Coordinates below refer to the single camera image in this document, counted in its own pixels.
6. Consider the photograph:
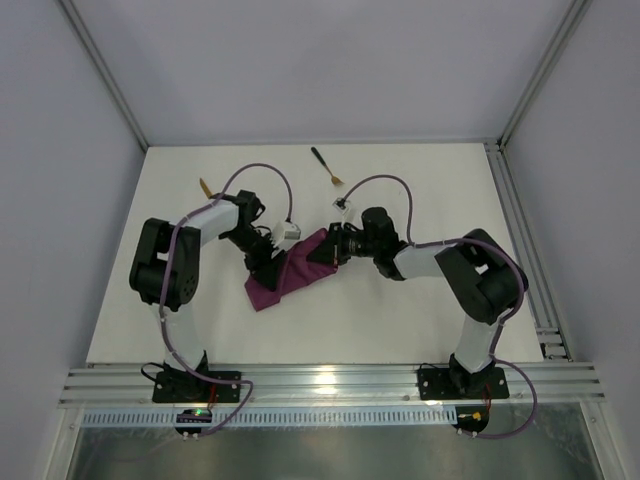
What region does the purple cloth napkin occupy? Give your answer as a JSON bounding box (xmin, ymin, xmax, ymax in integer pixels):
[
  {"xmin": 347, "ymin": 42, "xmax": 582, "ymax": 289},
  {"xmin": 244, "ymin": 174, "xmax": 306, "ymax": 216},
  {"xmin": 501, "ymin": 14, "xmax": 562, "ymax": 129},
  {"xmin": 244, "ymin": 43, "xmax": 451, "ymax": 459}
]
[{"xmin": 245, "ymin": 228, "xmax": 338, "ymax": 312}]

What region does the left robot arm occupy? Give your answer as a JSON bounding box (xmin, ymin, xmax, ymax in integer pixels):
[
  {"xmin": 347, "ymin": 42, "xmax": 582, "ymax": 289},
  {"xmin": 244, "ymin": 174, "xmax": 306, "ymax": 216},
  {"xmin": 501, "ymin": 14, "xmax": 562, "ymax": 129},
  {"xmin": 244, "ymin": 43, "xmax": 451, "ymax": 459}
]
[{"xmin": 129, "ymin": 190, "xmax": 287, "ymax": 404}]

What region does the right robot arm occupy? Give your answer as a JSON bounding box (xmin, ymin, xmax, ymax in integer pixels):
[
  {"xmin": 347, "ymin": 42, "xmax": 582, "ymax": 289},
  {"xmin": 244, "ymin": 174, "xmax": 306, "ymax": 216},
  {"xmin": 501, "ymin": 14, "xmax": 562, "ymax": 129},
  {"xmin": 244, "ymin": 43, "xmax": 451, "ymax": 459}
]
[{"xmin": 307, "ymin": 207, "xmax": 528, "ymax": 400}]

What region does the left black controller board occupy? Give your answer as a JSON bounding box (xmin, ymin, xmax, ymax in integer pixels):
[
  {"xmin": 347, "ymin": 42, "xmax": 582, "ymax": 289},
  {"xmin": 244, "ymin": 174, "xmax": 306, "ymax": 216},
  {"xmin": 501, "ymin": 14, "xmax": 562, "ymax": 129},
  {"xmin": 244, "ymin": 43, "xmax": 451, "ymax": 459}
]
[{"xmin": 174, "ymin": 408, "xmax": 212, "ymax": 436}]

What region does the black controller board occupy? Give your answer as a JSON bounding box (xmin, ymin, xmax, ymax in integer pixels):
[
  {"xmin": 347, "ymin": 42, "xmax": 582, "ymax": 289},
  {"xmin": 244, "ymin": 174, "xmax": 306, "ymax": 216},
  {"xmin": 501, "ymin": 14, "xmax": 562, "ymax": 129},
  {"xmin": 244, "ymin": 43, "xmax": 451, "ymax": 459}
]
[
  {"xmin": 174, "ymin": 408, "xmax": 212, "ymax": 436},
  {"xmin": 453, "ymin": 408, "xmax": 490, "ymax": 436}
]

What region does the right black controller board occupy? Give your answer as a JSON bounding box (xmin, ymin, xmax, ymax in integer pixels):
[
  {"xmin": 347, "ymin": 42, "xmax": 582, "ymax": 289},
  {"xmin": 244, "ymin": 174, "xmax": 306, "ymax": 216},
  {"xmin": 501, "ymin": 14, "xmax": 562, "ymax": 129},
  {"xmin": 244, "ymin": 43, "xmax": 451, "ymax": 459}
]
[{"xmin": 453, "ymin": 408, "xmax": 490, "ymax": 436}]

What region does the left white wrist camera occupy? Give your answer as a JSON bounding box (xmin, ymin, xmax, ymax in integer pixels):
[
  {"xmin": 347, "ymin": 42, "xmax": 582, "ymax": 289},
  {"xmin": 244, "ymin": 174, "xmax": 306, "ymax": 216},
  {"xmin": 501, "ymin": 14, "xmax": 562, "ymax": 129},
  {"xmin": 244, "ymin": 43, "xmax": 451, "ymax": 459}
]
[{"xmin": 271, "ymin": 221, "xmax": 301, "ymax": 251}]

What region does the gold fork black handle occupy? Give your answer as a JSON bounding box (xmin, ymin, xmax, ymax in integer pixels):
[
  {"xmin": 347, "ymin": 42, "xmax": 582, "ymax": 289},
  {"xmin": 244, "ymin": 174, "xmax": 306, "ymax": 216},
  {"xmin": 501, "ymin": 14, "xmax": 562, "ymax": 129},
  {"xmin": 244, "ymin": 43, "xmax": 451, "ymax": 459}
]
[{"xmin": 310, "ymin": 146, "xmax": 344, "ymax": 187}]

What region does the gold knife black handle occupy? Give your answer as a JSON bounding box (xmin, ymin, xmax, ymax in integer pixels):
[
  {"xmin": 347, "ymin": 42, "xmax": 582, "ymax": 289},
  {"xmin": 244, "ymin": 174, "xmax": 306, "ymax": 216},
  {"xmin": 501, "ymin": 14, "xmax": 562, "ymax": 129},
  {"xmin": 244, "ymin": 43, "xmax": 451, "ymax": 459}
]
[{"xmin": 199, "ymin": 178, "xmax": 218, "ymax": 200}]

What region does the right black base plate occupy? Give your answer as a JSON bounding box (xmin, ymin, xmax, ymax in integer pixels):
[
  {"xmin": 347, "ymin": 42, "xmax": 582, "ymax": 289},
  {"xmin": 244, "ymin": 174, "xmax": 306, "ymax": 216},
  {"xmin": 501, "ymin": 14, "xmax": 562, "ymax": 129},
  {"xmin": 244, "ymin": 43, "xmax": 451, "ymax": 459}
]
[{"xmin": 416, "ymin": 364, "xmax": 510, "ymax": 400}]

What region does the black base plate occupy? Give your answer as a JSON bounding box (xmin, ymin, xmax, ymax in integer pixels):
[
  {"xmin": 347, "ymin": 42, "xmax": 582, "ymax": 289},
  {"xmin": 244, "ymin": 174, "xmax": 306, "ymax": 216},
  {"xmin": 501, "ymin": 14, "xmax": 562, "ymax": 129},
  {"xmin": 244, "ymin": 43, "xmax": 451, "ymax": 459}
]
[
  {"xmin": 416, "ymin": 364, "xmax": 510, "ymax": 400},
  {"xmin": 152, "ymin": 369, "xmax": 240, "ymax": 404}
]

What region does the slotted cable duct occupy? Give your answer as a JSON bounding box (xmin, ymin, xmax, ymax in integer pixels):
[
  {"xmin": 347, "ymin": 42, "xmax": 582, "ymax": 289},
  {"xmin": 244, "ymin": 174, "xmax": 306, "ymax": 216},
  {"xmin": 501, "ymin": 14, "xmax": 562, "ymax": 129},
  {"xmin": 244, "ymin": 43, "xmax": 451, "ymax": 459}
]
[{"xmin": 81, "ymin": 404, "xmax": 456, "ymax": 428}]

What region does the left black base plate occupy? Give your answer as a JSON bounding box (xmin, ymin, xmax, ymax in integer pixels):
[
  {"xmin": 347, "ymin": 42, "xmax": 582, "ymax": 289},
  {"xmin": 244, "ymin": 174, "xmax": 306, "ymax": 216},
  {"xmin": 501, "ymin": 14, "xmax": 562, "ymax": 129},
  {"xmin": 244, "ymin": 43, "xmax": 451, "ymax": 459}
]
[{"xmin": 152, "ymin": 369, "xmax": 240, "ymax": 404}]

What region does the front aluminium rail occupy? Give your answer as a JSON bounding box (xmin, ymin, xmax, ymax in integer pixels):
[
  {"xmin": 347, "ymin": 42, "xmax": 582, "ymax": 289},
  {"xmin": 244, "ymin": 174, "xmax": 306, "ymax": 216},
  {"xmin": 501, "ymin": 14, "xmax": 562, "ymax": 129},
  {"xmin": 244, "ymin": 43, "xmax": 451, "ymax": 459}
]
[{"xmin": 58, "ymin": 362, "xmax": 605, "ymax": 408}]

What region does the aluminium rail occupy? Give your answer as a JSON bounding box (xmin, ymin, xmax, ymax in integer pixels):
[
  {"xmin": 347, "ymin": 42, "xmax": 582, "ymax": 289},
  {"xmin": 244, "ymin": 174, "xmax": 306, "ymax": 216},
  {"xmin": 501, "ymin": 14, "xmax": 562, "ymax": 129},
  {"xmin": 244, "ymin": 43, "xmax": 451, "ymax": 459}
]
[
  {"xmin": 58, "ymin": 362, "xmax": 605, "ymax": 408},
  {"xmin": 484, "ymin": 141, "xmax": 573, "ymax": 362}
]

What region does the right side aluminium rail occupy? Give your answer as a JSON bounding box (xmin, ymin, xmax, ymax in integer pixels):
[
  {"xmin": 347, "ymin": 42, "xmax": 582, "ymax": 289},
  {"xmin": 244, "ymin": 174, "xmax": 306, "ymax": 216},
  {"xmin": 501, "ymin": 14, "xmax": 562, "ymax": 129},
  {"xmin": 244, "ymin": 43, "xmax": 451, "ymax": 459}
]
[{"xmin": 484, "ymin": 141, "xmax": 573, "ymax": 362}]

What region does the left corner frame post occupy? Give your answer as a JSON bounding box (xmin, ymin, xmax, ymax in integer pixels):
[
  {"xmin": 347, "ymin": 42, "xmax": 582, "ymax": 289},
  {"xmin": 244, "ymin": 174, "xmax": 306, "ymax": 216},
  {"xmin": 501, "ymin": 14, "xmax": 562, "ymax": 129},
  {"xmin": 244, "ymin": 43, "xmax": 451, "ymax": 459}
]
[{"xmin": 54, "ymin": 0, "xmax": 150, "ymax": 152}]

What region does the corner frame post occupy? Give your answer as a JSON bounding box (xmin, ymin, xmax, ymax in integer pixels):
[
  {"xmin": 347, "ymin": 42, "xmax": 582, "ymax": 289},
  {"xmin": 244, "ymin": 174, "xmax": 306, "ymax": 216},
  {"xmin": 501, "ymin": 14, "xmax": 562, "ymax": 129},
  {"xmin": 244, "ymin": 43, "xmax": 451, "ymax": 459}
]
[
  {"xmin": 54, "ymin": 0, "xmax": 150, "ymax": 152},
  {"xmin": 497, "ymin": 0, "xmax": 593, "ymax": 150}
]

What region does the right corner frame post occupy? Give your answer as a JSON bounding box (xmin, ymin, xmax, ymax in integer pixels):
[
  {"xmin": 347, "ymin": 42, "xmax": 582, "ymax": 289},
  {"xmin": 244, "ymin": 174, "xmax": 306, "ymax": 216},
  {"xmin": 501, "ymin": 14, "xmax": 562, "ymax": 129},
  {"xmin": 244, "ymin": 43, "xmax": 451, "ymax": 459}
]
[{"xmin": 497, "ymin": 0, "xmax": 593, "ymax": 150}]

